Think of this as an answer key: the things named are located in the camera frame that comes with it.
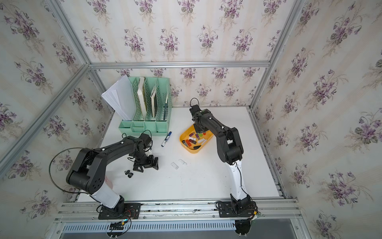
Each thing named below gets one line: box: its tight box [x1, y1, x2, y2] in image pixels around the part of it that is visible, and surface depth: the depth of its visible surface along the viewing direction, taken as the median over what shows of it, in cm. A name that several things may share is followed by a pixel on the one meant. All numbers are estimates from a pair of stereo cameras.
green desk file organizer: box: [118, 76, 173, 137], surface depth 106 cm
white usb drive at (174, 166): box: [170, 161, 180, 170], surface depth 90 cm
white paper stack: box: [100, 74, 136, 121], surface depth 98 cm
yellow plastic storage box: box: [179, 123, 214, 154], surface depth 102 cm
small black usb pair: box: [124, 169, 134, 179], surface depth 86 cm
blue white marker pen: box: [161, 131, 173, 147], surface depth 101 cm
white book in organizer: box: [137, 76, 148, 119], surface depth 100 cm
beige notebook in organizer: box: [150, 85, 157, 119], surface depth 103 cm
